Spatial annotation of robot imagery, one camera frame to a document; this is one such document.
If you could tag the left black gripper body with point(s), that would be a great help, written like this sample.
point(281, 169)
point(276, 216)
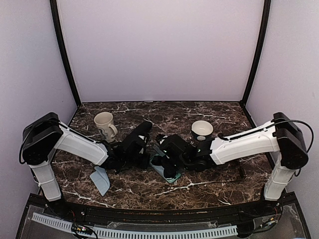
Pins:
point(143, 165)

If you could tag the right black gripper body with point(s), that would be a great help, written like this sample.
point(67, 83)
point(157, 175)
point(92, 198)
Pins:
point(169, 171)

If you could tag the grey glasses case green lining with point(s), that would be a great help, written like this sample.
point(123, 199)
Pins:
point(159, 169)

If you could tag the black glasses case cream lining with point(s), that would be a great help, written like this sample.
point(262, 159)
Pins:
point(143, 128)

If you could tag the blue cleaning cloth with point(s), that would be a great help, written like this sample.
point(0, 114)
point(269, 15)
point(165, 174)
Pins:
point(100, 180)

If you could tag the dark sunglasses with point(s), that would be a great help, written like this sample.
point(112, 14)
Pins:
point(241, 176)

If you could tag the black aviator sunglasses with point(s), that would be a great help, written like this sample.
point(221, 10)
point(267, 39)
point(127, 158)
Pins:
point(156, 160)

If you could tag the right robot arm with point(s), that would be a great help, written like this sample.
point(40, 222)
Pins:
point(281, 135)

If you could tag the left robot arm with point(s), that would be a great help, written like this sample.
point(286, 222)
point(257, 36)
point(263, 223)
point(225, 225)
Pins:
point(48, 133)

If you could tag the cream bowl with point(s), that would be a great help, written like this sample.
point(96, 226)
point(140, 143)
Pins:
point(202, 130)

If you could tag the cream paper cup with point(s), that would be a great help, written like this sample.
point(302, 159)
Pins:
point(105, 124)

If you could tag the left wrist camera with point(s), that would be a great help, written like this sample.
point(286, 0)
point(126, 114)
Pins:
point(143, 143)

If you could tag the white slotted cable duct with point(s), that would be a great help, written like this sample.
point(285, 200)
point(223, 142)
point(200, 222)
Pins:
point(132, 232)

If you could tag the left black frame post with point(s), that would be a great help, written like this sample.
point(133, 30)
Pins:
point(63, 52)

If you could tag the black frame post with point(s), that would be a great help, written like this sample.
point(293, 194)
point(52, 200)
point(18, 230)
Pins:
point(63, 52)
point(258, 51)

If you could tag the black front rail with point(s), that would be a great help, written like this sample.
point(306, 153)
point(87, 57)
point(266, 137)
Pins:
point(240, 213)

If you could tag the right black frame post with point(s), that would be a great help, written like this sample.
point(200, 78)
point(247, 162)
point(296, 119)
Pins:
point(258, 51)

